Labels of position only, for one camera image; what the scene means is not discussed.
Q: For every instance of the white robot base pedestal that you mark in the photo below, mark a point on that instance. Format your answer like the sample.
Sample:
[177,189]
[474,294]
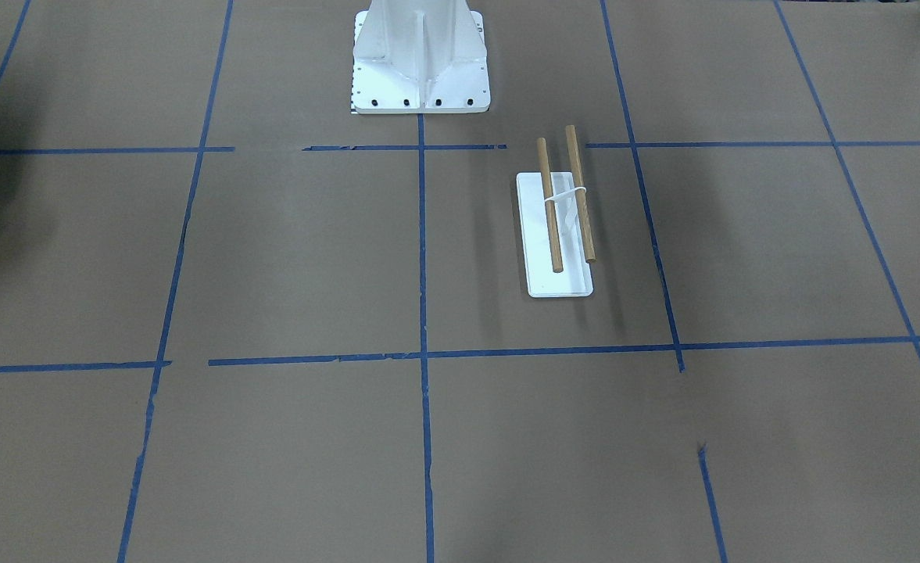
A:
[419,57]

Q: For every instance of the vertical blue tape strip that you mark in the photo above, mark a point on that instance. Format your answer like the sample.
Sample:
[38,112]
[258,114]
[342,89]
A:
[426,433]

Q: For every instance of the blue tape strip far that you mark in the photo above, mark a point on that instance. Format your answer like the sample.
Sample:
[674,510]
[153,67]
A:
[759,144]

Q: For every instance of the white towel rack base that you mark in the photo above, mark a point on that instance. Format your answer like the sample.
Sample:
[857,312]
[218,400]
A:
[575,280]

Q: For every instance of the horizontal blue tape strip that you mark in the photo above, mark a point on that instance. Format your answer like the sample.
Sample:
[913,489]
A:
[451,354]

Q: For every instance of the wooden rack rod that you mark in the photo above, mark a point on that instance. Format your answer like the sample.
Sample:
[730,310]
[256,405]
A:
[553,232]
[580,192]

